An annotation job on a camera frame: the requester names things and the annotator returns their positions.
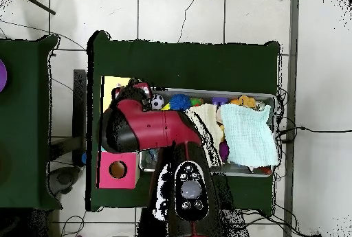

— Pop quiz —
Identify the cream waffle cloth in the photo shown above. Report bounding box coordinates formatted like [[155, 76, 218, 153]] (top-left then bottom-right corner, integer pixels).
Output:
[[185, 103, 225, 168]]

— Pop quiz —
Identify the shallow metal mesh bin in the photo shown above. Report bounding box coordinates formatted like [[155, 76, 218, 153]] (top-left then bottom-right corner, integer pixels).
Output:
[[138, 87, 278, 178]]

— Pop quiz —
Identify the wooden box with three holes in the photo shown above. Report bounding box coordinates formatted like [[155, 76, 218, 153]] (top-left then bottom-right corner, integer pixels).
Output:
[[96, 76, 146, 190]]

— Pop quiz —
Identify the small soccer ball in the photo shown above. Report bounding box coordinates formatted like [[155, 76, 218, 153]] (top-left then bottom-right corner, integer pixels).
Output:
[[151, 93, 165, 111]]

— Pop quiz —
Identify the blue spiky ball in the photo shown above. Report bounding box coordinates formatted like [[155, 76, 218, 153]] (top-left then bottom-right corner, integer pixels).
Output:
[[168, 93, 193, 111]]

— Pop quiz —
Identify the dark green table cloth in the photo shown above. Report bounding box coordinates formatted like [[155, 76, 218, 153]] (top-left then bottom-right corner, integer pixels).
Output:
[[0, 34, 63, 212], [86, 30, 282, 212]]

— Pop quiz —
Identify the orange plush toy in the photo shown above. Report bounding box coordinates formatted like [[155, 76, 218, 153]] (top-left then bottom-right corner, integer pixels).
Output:
[[230, 95, 258, 109]]

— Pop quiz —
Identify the purple rubber toy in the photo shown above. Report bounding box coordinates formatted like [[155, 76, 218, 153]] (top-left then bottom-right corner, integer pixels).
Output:
[[219, 140, 230, 162]]

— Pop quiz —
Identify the light blue waffle cloth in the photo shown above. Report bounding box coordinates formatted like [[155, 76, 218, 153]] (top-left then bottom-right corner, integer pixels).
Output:
[[219, 102, 280, 168]]

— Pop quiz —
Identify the grey round base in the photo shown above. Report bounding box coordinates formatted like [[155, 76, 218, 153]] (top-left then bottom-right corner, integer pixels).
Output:
[[47, 165, 80, 196]]

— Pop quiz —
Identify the dark rod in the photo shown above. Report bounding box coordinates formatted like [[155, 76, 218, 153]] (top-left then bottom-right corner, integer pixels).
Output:
[[16, 0, 56, 16]]

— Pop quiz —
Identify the purple round disc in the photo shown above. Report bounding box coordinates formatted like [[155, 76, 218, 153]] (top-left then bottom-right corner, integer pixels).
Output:
[[0, 58, 8, 93]]

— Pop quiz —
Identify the black post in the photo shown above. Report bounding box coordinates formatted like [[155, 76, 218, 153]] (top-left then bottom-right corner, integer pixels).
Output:
[[72, 69, 88, 166]]

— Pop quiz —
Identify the black floor cable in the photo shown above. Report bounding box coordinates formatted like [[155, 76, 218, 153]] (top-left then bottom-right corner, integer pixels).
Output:
[[277, 126, 352, 143]]

